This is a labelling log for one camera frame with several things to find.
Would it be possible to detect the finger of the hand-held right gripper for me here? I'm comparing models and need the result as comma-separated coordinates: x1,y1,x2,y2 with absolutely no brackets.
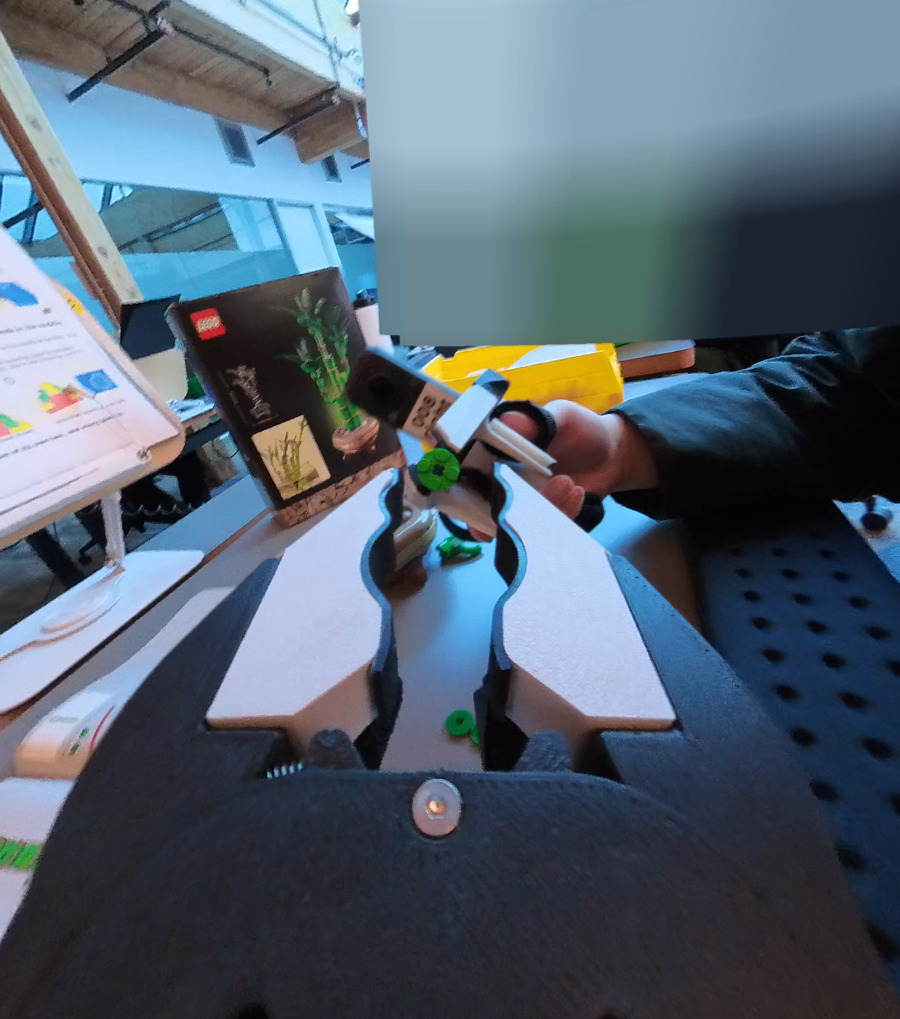
436,382,508,463
446,478,500,544

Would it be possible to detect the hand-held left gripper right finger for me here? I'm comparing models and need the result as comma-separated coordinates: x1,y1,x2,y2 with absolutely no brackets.
482,464,678,769

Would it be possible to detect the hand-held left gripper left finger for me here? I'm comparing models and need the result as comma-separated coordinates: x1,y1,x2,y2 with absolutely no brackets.
207,470,407,769

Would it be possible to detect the grey desk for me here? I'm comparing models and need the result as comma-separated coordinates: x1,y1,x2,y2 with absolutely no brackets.
0,470,706,877

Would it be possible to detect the person's right hand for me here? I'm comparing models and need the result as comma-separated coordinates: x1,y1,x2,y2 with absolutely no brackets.
501,398,662,526

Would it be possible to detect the brown brick-built pot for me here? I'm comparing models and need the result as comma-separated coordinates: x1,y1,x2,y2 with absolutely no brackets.
390,509,442,592

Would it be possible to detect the yellow plastic bin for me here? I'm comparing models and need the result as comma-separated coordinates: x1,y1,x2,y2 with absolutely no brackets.
422,344,626,415

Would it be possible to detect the black printed product box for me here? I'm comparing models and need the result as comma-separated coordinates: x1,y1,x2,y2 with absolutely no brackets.
166,266,411,530

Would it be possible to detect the black perforated rubber mat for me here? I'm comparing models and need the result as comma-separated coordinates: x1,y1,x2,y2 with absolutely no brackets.
697,497,900,1019

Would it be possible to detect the instruction sheet on stand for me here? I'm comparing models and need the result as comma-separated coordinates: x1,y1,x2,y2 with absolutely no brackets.
0,171,187,578

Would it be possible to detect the wooden beam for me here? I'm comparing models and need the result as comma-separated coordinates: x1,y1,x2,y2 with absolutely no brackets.
0,0,144,307

